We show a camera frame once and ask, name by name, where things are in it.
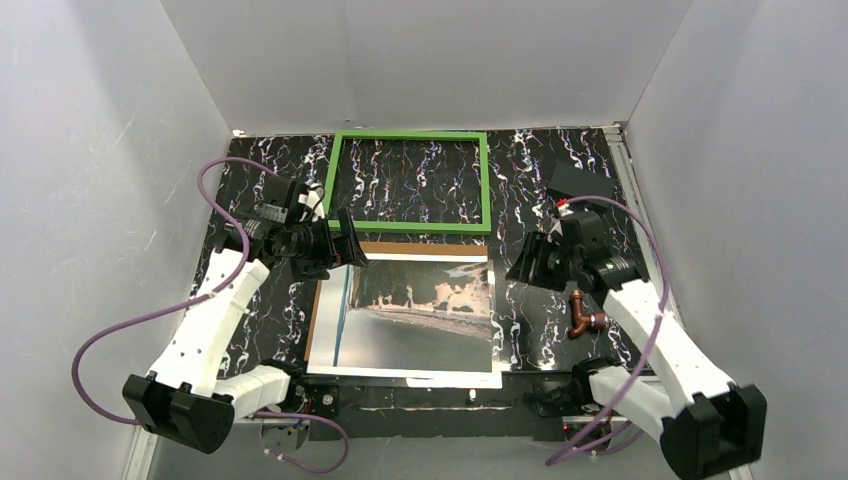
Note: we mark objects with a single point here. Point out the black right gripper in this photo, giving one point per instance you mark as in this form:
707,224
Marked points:
544,259

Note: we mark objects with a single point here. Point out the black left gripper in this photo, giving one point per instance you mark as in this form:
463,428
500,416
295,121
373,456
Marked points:
332,245

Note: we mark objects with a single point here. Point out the green wooden photo frame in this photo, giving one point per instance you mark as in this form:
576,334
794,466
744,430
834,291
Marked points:
484,227

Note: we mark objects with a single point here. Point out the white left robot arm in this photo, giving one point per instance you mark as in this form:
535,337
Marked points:
181,397

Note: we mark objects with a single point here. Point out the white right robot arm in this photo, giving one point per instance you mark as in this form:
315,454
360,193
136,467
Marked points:
704,422

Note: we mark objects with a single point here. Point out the black rectangular box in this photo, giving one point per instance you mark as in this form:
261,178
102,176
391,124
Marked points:
568,181

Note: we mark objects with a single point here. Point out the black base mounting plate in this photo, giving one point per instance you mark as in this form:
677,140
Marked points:
542,406

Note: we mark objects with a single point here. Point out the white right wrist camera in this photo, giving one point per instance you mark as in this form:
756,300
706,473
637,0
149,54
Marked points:
553,225

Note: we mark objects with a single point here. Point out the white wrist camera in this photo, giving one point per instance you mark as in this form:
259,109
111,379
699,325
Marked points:
553,225
312,204

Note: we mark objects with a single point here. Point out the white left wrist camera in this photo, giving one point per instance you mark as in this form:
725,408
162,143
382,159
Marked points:
312,204

